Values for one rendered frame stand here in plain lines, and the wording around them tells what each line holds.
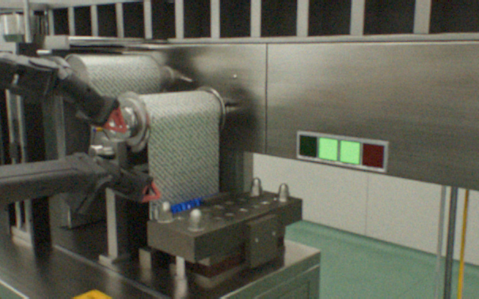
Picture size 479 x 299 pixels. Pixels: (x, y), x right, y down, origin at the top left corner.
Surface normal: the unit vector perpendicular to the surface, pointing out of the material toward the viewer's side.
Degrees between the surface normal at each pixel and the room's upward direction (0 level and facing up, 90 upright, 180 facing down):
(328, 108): 90
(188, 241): 90
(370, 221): 90
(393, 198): 90
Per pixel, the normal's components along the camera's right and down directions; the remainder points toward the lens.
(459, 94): -0.67, 0.15
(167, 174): 0.74, 0.15
